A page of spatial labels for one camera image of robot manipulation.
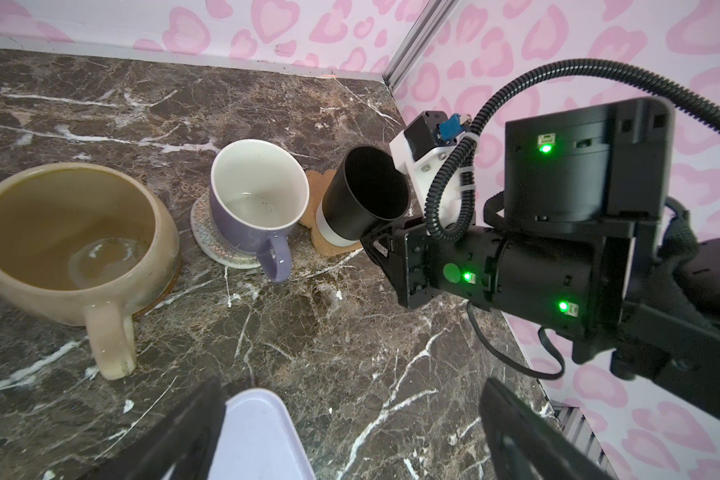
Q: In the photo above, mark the lilac plastic tray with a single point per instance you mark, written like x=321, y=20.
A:
x=258, y=440

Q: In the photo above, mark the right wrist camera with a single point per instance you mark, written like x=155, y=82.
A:
x=420, y=151

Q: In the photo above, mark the yellow beige mug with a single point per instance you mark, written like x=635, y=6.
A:
x=85, y=245

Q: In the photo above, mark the black mug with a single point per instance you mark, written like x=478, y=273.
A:
x=366, y=191

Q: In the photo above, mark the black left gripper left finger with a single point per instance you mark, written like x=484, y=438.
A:
x=181, y=446

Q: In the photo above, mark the aluminium frame strut right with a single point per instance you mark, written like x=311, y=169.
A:
x=424, y=29

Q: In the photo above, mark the multicolour braided round coaster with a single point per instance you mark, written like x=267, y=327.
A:
x=211, y=241

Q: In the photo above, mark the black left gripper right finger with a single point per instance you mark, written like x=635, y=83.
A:
x=522, y=445

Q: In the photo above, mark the brown flower cork coaster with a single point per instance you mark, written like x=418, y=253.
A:
x=318, y=184

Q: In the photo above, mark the lilac white mug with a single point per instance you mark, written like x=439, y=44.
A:
x=258, y=193

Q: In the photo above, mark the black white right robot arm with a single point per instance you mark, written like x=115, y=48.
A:
x=583, y=240

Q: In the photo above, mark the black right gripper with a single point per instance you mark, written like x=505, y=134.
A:
x=545, y=281

